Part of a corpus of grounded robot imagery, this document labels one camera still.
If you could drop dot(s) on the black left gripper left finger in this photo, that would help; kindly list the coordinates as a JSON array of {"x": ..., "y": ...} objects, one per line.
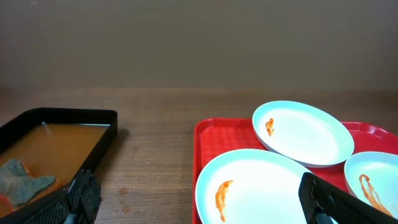
[{"x": 77, "y": 205}]

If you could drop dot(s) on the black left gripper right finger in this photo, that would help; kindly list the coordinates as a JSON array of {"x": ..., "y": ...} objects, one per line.
[{"x": 324, "y": 203}]

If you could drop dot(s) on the orange green scrub sponge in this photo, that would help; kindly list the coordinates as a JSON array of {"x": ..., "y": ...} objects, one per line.
[{"x": 19, "y": 187}]

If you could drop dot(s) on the black tray with brown water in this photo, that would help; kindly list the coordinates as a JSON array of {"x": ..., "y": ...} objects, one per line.
[{"x": 57, "y": 142}]

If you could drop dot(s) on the red plastic serving tray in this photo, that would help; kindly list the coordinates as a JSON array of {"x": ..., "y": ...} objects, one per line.
[{"x": 215, "y": 136}]

